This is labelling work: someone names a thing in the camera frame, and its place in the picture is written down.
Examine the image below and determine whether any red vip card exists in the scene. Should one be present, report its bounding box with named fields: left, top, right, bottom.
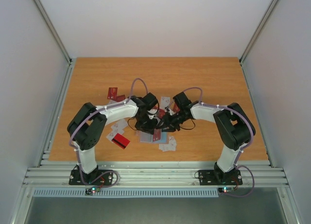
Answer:
left=173, top=103, right=180, bottom=113
left=153, top=129, right=162, bottom=142
left=157, top=108, right=167, bottom=119
left=107, top=87, right=125, bottom=102

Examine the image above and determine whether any white blossom card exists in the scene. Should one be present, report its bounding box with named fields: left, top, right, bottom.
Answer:
left=160, top=96, right=171, bottom=110

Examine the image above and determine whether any white card pile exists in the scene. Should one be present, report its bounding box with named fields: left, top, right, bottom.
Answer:
left=159, top=136, right=177, bottom=152

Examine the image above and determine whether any white card under arm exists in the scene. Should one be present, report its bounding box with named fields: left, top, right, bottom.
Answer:
left=106, top=119, right=128, bottom=141

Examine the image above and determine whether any pink leather card holder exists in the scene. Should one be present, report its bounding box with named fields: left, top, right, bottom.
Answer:
left=138, top=129, right=169, bottom=144

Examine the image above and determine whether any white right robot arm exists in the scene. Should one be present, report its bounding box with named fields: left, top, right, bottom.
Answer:
left=156, top=101, right=256, bottom=184

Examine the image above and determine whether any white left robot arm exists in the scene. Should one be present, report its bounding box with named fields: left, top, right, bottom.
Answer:
left=67, top=96, right=159, bottom=184

